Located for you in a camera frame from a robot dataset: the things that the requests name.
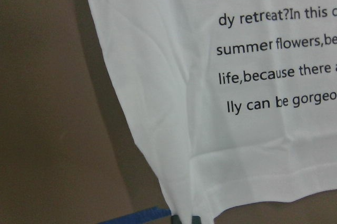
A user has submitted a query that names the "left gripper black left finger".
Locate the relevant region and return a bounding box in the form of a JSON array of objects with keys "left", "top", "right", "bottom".
[{"left": 171, "top": 215, "right": 182, "bottom": 224}]

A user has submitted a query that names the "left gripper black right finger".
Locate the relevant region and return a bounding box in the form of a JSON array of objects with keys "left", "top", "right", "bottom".
[{"left": 192, "top": 216, "right": 201, "bottom": 224}]

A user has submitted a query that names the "white long-sleeve printed shirt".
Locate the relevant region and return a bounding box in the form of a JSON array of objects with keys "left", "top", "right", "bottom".
[{"left": 88, "top": 0, "right": 336, "bottom": 223}]

